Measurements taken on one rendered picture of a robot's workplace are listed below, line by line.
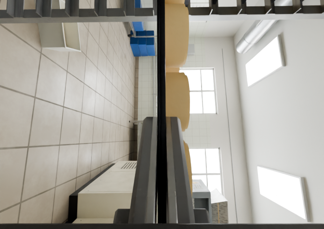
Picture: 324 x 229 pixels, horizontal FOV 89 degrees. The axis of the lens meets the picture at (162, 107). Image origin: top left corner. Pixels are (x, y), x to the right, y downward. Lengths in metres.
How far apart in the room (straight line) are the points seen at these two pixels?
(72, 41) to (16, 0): 0.79
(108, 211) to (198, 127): 3.54
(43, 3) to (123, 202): 1.39
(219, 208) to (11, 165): 1.48
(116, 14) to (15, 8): 0.33
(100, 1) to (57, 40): 0.74
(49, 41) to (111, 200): 1.27
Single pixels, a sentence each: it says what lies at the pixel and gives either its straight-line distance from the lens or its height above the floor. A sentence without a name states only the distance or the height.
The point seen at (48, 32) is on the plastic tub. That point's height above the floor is 0.06.
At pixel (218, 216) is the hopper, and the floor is 1.25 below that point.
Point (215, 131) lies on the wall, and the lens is 4.82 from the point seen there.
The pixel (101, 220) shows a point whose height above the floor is 0.31.
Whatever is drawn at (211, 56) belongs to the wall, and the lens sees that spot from 5.40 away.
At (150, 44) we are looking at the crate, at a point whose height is 0.52.
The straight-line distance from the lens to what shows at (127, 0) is 0.65.
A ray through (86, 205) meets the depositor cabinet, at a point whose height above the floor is 0.16.
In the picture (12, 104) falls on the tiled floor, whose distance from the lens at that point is 1.18.
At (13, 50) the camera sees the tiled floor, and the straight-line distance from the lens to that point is 1.22.
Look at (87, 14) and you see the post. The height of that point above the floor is 0.55.
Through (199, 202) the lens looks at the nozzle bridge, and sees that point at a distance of 1.68.
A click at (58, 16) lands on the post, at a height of 0.46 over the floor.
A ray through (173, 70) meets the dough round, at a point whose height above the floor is 0.81.
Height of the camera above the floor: 0.79
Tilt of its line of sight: level
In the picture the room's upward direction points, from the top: 89 degrees clockwise
